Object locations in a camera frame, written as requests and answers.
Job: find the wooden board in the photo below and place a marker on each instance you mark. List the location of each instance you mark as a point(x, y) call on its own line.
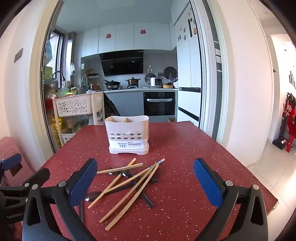
point(168, 86)

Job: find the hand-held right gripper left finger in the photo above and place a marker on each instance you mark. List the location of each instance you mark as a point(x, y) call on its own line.
point(84, 183)

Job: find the large steel pot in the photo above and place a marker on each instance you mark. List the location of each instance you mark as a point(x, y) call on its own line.
point(49, 83)

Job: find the plain bamboo chopstick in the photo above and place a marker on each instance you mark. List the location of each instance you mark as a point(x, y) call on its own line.
point(112, 183)
point(138, 192)
point(120, 168)

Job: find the red hanging clothes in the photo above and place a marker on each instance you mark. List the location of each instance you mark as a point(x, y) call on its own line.
point(290, 115)

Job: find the large round black trivet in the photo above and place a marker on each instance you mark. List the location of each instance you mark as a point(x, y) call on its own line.
point(170, 71)

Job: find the grey base cabinets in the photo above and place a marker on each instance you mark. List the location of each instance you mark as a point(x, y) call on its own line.
point(129, 102)

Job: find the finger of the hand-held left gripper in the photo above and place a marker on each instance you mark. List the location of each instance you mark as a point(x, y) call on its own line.
point(37, 177)
point(11, 161)

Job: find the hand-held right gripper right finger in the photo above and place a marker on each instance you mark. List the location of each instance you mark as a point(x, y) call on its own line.
point(207, 183)

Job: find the cream plastic utensil holder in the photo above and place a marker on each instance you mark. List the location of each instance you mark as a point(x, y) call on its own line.
point(127, 125)

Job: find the black vacuum base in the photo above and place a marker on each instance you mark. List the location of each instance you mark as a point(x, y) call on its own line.
point(280, 142)

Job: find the small round black trivet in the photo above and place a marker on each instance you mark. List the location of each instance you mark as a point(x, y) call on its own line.
point(149, 76)

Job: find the green vegetables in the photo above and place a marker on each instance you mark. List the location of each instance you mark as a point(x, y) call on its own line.
point(78, 125)

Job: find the white refrigerator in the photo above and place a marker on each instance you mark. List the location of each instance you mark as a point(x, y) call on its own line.
point(185, 69)

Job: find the white spice rack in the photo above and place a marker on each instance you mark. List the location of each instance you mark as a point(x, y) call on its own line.
point(92, 81)

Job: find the gold foil bag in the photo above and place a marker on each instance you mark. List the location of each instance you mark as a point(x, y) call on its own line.
point(59, 124)

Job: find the cream plastic storage cart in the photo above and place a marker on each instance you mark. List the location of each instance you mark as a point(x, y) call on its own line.
point(74, 106)

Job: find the white wall cabinets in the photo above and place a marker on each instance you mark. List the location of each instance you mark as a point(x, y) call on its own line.
point(124, 39)

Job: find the silver rice cooker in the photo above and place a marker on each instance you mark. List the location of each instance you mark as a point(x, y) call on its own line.
point(156, 82)

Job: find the dark translucent plastic spoon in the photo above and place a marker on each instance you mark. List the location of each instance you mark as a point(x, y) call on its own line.
point(157, 176)
point(148, 200)
point(107, 169)
point(92, 196)

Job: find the black built-in oven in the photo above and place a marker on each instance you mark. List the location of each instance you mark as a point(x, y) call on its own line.
point(159, 110)

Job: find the white wall hook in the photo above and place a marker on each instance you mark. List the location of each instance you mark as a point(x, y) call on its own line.
point(149, 68)

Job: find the black range hood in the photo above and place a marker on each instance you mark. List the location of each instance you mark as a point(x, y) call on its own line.
point(122, 63)

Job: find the cardboard box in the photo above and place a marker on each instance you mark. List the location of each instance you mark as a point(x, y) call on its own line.
point(171, 120)

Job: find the red plastic basket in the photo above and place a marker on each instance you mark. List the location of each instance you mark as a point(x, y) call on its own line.
point(48, 103)

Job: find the pink plastic stool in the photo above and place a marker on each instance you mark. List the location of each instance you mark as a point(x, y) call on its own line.
point(7, 146)

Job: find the grey wall switch panel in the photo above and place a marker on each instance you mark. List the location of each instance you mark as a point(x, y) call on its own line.
point(18, 55)

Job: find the gas stove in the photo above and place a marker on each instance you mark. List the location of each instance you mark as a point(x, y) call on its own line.
point(129, 87)

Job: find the dark kitchen faucet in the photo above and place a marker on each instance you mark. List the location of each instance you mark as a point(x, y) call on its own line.
point(59, 73)

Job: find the black wok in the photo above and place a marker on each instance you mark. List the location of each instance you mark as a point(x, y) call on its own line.
point(112, 83)

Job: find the black plastic bag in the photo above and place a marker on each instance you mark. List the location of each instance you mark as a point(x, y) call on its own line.
point(111, 106)

